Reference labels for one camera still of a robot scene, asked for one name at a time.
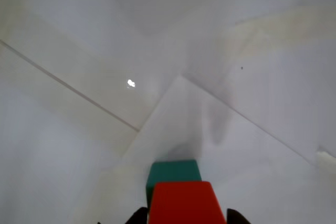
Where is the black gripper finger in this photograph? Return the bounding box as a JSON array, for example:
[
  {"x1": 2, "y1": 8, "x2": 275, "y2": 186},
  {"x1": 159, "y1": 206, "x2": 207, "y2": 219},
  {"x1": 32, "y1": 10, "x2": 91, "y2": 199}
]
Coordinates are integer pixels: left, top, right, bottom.
[
  {"x1": 125, "y1": 207, "x2": 149, "y2": 224},
  {"x1": 227, "y1": 208, "x2": 250, "y2": 224}
]

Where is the red cube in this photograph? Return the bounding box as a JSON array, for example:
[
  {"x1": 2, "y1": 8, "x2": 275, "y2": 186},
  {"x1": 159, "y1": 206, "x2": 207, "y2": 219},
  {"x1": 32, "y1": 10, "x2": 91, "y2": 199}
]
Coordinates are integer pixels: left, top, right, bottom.
[{"x1": 147, "y1": 181, "x2": 228, "y2": 224}]

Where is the teal blue cube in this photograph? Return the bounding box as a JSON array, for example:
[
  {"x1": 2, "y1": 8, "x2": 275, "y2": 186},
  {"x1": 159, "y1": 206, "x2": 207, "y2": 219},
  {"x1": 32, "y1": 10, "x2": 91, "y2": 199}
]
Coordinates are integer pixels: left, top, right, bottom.
[{"x1": 145, "y1": 159, "x2": 203, "y2": 208}]

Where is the white paper sheet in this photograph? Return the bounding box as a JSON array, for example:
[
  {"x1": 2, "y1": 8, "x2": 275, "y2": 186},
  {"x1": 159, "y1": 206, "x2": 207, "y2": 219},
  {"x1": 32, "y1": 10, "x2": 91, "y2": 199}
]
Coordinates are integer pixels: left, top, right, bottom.
[{"x1": 97, "y1": 75, "x2": 336, "y2": 224}]

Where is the beige masking tape strip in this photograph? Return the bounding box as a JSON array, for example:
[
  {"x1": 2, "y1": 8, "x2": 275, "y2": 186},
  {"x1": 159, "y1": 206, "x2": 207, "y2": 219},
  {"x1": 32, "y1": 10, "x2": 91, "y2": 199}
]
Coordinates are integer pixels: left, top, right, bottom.
[{"x1": 217, "y1": 6, "x2": 336, "y2": 59}]

